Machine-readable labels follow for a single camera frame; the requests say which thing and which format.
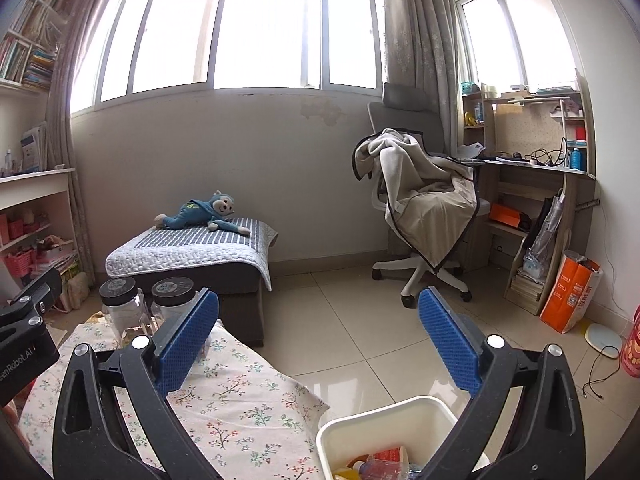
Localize blue stuffed monkey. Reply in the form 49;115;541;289
154;190;252;236

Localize beige blanket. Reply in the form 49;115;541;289
352;128;481;273

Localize stack of papers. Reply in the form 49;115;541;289
32;240;76;267

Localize white office chair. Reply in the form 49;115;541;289
367;82;493;308

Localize orange box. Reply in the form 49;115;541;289
489;203;531;231

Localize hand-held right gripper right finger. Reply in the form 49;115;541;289
418;286;587;480

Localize blue white calendar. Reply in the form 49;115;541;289
21;122;48;173

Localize narrow window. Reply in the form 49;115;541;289
452;0;581;93

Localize orange paper bag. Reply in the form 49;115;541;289
540;250;603;335

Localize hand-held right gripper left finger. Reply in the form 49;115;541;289
51;287;221;480

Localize white bathroom scale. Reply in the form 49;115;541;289
585;322;623;359

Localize clear jar with nuts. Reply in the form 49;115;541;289
98;276;151;351

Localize woven beige bag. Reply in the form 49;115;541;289
65;272;91;311

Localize stack of books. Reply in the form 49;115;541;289
512;270;546;306

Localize crushed clear plastic bottle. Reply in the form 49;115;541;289
359;460;425;480

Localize red instant noodle cup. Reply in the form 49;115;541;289
372;447;409;465

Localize black cables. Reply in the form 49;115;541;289
529;137;571;167

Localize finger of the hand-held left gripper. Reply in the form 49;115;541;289
0;267;63;333

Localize wide window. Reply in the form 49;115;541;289
70;0;386;113

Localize grey patterned curtain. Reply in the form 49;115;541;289
382;0;463;156

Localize rows of books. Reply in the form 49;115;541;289
0;0;60;92

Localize white plastic bin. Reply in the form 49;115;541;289
316;395;491;480

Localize wooden desk with shelves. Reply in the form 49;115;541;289
460;67;598;316

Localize floral tablecloth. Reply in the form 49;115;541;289
17;310;331;480

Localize pink basket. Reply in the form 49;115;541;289
4;251;33;277

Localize clear jar with brown balls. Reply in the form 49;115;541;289
150;276;211;361

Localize silver foil bag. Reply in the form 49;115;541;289
530;190;568;261

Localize white wall shelf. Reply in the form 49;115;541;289
0;0;76;97

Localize red printed bag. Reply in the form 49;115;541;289
620;305;640;378

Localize dark ottoman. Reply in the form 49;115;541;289
135;245;266;347

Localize white low bookcase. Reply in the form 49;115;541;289
0;167;81;306

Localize black floor cable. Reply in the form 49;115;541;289
581;345;619;402

